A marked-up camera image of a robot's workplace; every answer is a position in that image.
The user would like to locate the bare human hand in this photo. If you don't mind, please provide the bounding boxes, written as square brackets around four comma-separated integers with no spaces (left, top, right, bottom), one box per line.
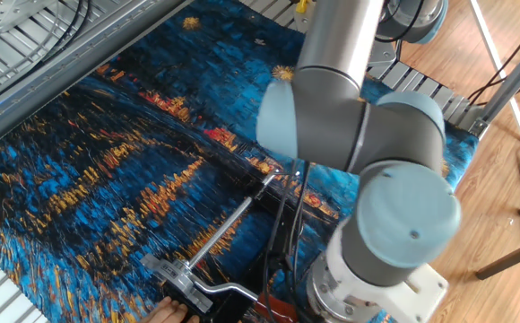
[140,295,202,323]

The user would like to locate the black C-clamp with silver screw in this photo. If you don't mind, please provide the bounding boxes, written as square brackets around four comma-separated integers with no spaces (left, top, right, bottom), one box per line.
[169,167,305,323]

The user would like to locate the silver metal lever base block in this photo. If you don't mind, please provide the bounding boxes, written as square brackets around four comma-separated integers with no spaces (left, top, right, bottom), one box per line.
[140,252,215,315]

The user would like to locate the blue starry night tablecloth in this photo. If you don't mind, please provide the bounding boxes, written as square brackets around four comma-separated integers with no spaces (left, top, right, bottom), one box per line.
[0,0,481,323]

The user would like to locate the silver metal mounting plate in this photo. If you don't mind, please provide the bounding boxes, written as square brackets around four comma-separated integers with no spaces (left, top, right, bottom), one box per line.
[0,0,60,34]

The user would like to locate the thin white diagonal rod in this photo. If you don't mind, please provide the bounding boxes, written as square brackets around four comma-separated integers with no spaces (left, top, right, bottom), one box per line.
[467,0,520,146]

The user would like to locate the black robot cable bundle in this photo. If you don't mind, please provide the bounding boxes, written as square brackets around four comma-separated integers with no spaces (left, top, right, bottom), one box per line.
[261,158,314,323]

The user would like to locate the grey metal table rail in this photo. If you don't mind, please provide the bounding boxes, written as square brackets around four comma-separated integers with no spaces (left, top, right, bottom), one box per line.
[0,0,195,156]

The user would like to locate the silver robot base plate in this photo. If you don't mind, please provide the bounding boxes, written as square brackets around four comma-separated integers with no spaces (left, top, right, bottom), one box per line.
[366,39,401,69]

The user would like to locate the black cables on floor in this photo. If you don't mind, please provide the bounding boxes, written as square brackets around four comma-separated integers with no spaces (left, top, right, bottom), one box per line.
[467,12,520,108]

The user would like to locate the aluminium frame post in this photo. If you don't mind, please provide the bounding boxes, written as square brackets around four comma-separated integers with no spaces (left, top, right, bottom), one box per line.
[467,37,520,139]

